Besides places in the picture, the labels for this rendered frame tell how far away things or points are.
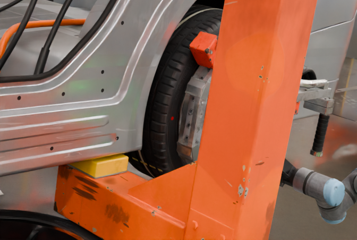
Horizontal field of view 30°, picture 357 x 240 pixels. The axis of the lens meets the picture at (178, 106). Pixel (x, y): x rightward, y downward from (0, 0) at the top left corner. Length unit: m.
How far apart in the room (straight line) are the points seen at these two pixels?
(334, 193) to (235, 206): 0.81
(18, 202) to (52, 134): 1.69
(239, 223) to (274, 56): 0.41
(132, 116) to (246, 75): 0.54
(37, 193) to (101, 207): 1.66
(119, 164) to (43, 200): 1.52
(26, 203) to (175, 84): 1.57
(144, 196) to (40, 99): 0.39
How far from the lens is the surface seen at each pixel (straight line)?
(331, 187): 2.39
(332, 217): 2.52
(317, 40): 2.80
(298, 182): 2.44
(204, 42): 2.06
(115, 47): 1.92
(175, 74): 2.09
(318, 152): 2.35
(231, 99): 1.60
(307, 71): 2.31
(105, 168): 2.00
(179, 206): 1.78
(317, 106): 2.32
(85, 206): 2.02
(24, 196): 3.55
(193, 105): 2.12
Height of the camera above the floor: 1.40
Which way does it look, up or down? 14 degrees down
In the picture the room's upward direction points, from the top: 9 degrees clockwise
